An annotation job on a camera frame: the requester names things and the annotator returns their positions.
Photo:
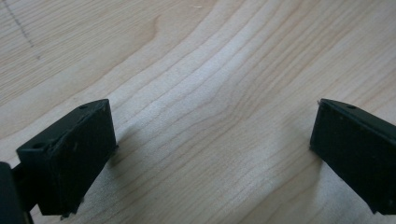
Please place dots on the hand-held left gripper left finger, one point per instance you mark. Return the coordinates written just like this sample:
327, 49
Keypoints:
71, 155

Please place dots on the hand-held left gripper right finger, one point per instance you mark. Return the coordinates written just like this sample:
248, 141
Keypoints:
358, 149

